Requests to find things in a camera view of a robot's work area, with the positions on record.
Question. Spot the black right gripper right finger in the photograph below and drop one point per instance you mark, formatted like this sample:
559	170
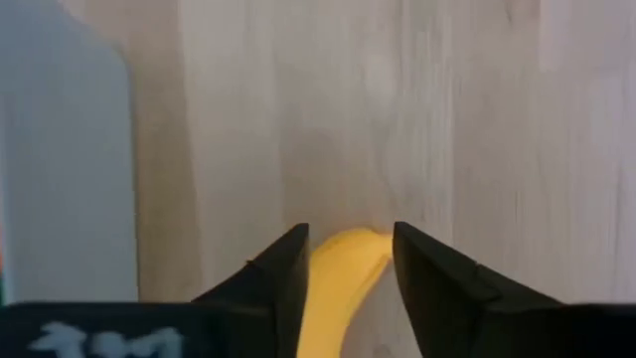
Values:
437	288

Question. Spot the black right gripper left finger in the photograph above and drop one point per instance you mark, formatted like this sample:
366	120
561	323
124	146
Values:
283	278

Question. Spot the yellow toy banana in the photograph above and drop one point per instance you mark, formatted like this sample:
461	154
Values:
338	288

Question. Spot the grey plastic tupperware container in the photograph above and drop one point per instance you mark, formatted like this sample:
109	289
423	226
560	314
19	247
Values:
64	174

